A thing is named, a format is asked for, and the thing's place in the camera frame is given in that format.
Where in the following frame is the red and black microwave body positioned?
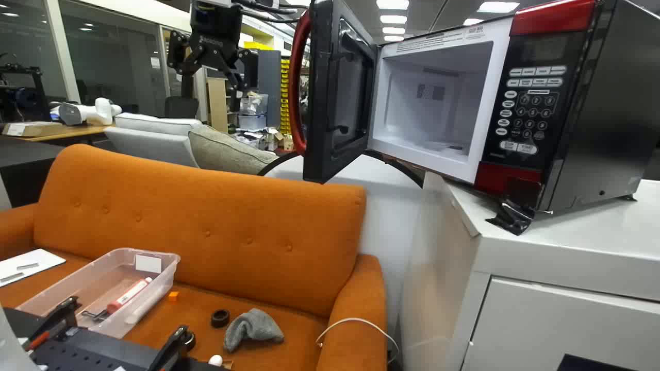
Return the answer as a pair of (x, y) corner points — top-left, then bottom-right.
(368, 0), (660, 227)

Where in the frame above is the white cable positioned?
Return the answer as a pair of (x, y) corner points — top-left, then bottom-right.
(314, 316), (402, 363)

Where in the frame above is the red and white marker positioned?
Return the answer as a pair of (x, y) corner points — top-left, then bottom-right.
(101, 277), (155, 316)

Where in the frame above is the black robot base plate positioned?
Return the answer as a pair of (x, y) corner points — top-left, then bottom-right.
(0, 306), (230, 371)

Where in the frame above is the wooden desk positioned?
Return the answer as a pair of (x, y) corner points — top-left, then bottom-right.
(0, 120), (109, 144)

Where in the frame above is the gray cloth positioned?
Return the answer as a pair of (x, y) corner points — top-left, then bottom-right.
(220, 308), (287, 356)

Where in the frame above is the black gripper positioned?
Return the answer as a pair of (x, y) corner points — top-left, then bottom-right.
(168, 0), (260, 94)

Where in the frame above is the white cabinet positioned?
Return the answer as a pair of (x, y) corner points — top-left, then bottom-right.
(399, 171), (660, 371)

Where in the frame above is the black clamp with orange tip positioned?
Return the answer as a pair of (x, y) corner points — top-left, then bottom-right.
(22, 295), (82, 353)

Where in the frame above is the clear plastic container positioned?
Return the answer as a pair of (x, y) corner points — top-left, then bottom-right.
(16, 246), (182, 340)

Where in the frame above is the black tape patch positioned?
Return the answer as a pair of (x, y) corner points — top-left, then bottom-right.
(488, 199), (536, 237)

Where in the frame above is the black office chair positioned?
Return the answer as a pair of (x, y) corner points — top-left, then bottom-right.
(163, 95), (201, 120)

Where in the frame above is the white paper sheet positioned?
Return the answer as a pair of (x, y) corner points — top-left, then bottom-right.
(0, 247), (68, 290)

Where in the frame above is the grey cushion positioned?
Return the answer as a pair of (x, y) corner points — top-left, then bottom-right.
(185, 124), (280, 175)

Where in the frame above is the orange fabric sofa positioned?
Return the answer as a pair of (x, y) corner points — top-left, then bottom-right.
(0, 142), (391, 371)

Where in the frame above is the white cushion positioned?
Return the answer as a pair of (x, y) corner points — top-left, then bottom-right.
(101, 111), (204, 170)

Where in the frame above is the white device on desk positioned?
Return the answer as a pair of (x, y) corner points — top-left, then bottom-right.
(48, 98), (123, 128)

